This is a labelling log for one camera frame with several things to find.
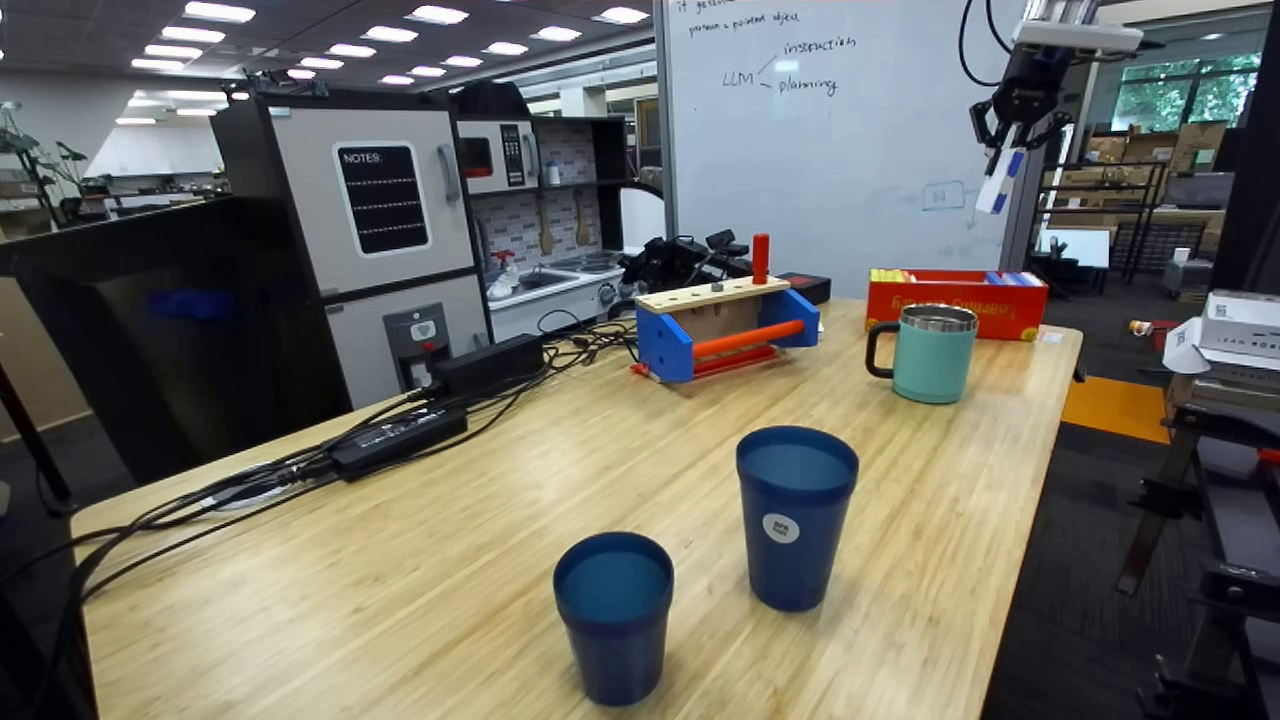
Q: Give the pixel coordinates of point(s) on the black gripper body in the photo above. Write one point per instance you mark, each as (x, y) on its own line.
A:
(1034, 80)

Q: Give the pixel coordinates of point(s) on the red book box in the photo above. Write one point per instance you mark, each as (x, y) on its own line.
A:
(986, 308)

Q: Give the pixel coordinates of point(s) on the black box red top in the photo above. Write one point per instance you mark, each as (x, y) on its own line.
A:
(804, 284)

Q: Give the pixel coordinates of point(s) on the white box device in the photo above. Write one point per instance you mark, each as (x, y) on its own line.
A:
(1241, 330)

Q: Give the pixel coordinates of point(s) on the whiteboard panel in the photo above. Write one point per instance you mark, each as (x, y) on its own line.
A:
(827, 162)

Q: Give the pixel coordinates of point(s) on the teal steel mug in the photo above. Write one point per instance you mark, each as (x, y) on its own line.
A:
(935, 362)

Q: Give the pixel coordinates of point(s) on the red toy peg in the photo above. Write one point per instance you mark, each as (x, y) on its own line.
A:
(762, 263)

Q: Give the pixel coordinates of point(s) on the orange floor mat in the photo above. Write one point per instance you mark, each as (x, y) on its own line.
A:
(1120, 408)

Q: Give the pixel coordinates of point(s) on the black equipment pile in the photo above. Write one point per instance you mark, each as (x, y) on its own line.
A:
(687, 258)

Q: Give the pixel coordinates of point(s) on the wooden toy bench blue ends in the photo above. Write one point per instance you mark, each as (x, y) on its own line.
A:
(665, 345)

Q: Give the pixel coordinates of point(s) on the tiled toy kitchen back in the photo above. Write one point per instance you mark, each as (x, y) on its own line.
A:
(544, 187)

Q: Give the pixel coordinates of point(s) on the black metal stand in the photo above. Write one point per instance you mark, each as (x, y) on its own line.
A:
(1241, 535)

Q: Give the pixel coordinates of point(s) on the blue plastic cup with sticker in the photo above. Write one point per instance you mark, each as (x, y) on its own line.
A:
(798, 535)

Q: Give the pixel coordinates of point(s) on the black power adapter brick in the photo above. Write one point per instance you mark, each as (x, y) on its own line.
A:
(485, 362)

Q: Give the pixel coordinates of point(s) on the white grey cabinet machine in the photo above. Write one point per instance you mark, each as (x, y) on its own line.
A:
(386, 203)

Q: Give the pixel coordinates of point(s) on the plain blue plastic cup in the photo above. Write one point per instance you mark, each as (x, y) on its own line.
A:
(615, 625)

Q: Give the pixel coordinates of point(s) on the large black panel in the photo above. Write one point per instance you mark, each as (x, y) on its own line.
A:
(172, 345)

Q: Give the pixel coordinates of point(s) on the black tripod leg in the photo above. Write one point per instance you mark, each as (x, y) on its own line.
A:
(35, 615)

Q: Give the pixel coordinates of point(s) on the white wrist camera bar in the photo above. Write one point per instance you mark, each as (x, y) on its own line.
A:
(1080, 39)

